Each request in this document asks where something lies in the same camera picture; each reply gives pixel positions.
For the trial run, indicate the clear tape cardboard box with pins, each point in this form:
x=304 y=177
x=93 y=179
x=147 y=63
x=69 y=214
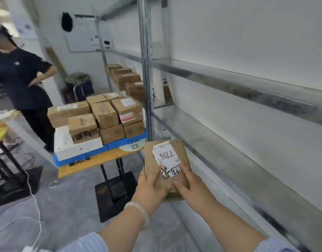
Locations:
x=104 y=115

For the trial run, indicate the black hook rail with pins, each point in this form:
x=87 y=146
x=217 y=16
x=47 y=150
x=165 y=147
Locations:
x=83 y=16

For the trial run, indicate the bundle of wooden poles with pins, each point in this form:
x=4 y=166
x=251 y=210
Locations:
x=55 y=60

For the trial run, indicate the person's left hand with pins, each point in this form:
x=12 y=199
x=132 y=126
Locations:
x=150 y=194

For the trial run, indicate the whiteboard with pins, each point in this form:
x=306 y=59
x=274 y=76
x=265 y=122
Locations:
x=82 y=39

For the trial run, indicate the small box with black print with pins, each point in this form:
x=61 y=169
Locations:
x=82 y=123

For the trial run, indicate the wide box with handwritten label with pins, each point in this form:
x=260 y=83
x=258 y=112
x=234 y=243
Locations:
x=61 y=116

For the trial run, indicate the person's left forearm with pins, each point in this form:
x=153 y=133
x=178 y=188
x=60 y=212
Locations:
x=121 y=230

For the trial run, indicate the box labelled 7786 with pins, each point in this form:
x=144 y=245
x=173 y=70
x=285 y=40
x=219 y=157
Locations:
x=166 y=157

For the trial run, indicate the white box with red logo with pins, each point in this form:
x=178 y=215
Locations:
x=63 y=149

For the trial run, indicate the light blue striped shirt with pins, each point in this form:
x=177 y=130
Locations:
x=84 y=245

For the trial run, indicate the camouflage bag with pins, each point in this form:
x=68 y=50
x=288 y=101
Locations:
x=78 y=78

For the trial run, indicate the round white sticker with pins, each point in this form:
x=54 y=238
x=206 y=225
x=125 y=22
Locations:
x=132 y=147

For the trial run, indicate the person's right hand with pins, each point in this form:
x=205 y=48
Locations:
x=200 y=196

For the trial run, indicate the small plain cardboard box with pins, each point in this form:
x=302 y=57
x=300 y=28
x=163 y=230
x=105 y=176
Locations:
x=96 y=99

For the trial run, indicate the wooden table with black legs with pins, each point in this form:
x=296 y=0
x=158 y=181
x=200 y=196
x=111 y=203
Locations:
x=16 y=186

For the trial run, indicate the blue tray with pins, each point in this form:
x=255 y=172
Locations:
x=119 y=144

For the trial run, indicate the box with barcode label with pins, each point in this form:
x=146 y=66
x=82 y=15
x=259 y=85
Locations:
x=129 y=110

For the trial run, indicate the navy plastic crate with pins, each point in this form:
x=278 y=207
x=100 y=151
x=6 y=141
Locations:
x=86 y=89

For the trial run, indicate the translucent white bangle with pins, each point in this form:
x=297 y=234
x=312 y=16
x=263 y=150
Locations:
x=145 y=213

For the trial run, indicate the low wooden table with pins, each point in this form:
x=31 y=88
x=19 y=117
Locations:
x=98 y=160

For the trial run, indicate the galvanized metal shelf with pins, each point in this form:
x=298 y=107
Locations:
x=229 y=89
x=124 y=57

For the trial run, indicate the brown box with label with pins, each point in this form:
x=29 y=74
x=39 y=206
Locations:
x=112 y=133

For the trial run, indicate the black cap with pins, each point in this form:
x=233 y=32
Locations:
x=67 y=22

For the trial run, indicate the person's right forearm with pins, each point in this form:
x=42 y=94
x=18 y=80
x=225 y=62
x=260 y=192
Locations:
x=231 y=230

